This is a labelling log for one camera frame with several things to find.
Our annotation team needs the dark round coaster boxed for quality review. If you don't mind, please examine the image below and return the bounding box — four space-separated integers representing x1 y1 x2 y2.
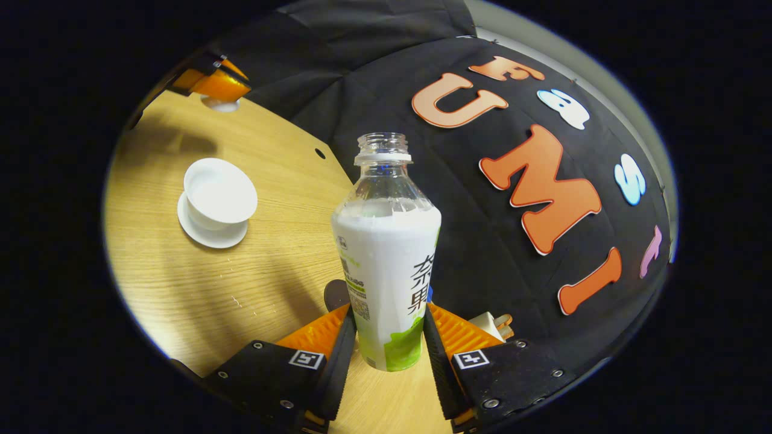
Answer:
324 279 352 313

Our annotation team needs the clear water bottle white label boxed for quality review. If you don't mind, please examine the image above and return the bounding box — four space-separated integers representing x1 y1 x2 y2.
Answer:
331 133 442 373

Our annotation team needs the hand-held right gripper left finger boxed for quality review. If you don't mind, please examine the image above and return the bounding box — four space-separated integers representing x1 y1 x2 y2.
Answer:
172 304 358 434

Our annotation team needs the white toaster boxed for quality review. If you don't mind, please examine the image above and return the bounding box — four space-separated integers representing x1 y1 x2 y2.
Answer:
467 312 504 342

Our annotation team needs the white teacup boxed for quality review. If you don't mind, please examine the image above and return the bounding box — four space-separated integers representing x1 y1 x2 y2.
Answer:
183 158 258 231

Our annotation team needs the white saucer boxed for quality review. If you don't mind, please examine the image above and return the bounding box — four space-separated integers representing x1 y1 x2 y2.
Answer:
177 192 249 250

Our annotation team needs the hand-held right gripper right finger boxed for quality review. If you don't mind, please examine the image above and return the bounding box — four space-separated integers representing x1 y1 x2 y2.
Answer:
422 303 604 434

